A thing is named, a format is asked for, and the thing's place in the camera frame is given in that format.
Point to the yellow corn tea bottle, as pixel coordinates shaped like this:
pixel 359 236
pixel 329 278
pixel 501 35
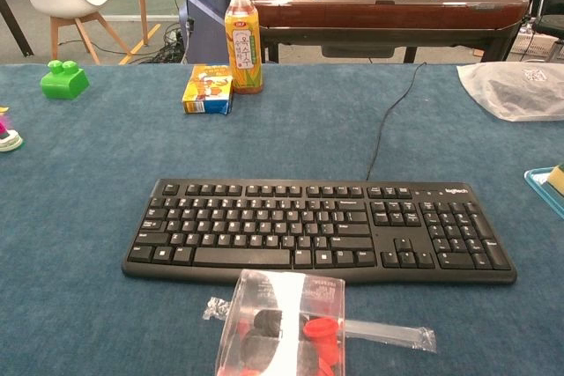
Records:
pixel 243 41

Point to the white translucent plastic bag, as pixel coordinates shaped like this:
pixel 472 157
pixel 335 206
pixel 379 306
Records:
pixel 515 90

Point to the green toy building block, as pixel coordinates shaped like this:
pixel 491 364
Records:
pixel 64 81

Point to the black Logitech keyboard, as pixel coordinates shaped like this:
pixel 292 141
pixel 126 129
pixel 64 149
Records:
pixel 273 235

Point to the clear wrapped straw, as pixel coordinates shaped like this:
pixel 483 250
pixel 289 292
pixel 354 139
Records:
pixel 388 333

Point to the white plastic crate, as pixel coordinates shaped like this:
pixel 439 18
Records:
pixel 535 46

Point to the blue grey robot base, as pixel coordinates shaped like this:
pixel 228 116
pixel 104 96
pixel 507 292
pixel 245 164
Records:
pixel 205 10

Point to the yellow blue snack box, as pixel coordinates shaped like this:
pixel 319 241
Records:
pixel 208 90

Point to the pink white toy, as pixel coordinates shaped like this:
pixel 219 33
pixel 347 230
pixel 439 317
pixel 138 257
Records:
pixel 8 138

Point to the blue table cloth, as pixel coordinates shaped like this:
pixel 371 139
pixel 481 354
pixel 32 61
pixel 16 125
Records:
pixel 88 200

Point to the red plastic cap piece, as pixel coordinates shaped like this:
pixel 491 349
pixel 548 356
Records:
pixel 322 336

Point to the teal plastic tray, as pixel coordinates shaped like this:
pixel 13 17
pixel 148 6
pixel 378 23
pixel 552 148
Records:
pixel 544 186

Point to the brown mahjong table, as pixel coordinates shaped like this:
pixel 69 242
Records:
pixel 388 10

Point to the clear plastic box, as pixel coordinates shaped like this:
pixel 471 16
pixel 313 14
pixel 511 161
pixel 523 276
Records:
pixel 286 305

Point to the yellow green sponge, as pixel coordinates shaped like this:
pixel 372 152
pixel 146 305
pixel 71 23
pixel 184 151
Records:
pixel 558 177

